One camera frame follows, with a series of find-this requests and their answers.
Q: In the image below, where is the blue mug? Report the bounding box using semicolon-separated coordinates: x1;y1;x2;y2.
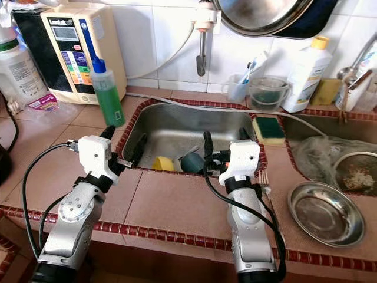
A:
177;152;207;175

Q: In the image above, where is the yellow plastic bowl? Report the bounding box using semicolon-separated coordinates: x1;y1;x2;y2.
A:
151;156;174;173

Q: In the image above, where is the shallow steel bowl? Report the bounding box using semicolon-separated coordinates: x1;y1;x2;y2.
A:
287;181;366;248

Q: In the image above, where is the green yellow sponge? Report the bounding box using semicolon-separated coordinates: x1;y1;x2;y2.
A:
252;116;286;146

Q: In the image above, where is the green dish soap bottle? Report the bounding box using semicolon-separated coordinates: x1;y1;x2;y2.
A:
91;57;126;128

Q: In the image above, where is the steel sink basin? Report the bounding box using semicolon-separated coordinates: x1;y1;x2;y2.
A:
276;112;377;198
118;100;260;176

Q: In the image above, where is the clear plastic container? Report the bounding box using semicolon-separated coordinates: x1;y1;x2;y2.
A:
247;75;290;113

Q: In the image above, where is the translucent toothbrush cup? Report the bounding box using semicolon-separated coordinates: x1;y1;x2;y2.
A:
222;74;249;104

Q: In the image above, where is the crumpled clear plastic bag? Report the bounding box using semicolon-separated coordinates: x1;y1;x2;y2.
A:
292;136;377;183

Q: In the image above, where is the pink label plastic packet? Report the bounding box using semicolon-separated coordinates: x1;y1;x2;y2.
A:
28;93;58;111

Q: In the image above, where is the blue white toothbrush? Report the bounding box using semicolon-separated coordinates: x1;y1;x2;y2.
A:
243;50;272;83

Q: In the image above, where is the white detergent bottle yellow cap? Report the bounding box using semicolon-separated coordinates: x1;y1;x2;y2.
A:
281;35;333;114

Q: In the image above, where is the beige water ionizer machine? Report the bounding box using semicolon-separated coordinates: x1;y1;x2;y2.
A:
12;6;128;106

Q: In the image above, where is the yellow scouring pad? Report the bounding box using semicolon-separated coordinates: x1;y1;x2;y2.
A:
310;78;342;107

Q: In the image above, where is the white jar green lid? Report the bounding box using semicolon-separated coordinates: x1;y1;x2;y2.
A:
0;27;48;107

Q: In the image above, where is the black electric kettle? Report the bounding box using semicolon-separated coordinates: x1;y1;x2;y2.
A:
0;144;12;183

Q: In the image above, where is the steel mesh strainer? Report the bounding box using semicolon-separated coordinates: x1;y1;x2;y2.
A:
333;151;377;197

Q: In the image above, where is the hanging steel wok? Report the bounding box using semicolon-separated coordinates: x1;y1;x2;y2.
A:
215;0;314;37

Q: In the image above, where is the white tap diverter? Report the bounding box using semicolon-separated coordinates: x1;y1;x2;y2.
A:
191;2;223;34

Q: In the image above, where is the chrome sink faucet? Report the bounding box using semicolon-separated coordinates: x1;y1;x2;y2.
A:
335;32;377;121

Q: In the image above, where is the hanging black pan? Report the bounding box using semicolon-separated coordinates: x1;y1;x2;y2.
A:
271;0;341;40

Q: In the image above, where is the thin white hose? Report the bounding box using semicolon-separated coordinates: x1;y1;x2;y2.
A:
124;91;328;137

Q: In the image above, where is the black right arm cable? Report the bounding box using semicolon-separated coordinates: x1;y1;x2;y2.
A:
203;168;287;281

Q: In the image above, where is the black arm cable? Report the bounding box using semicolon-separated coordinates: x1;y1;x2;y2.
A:
22;141;80;266
203;168;287;281

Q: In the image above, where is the chrome wall tap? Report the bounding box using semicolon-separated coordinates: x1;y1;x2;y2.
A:
196;27;209;77

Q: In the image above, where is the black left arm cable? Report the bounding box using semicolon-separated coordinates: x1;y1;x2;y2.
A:
22;141;80;266

